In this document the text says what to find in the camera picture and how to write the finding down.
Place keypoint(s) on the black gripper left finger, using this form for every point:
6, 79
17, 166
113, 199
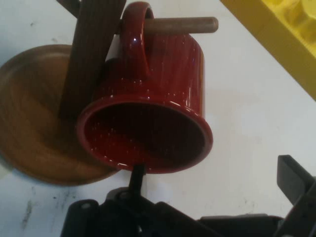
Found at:
123, 217

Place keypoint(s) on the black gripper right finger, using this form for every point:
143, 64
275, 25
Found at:
301, 197

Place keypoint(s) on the red speckled mug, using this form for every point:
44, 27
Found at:
168, 74

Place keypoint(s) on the brown wooden mug tree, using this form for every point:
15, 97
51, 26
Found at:
32, 111

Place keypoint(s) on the big yellow toy brick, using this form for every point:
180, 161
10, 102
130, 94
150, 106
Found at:
284, 29

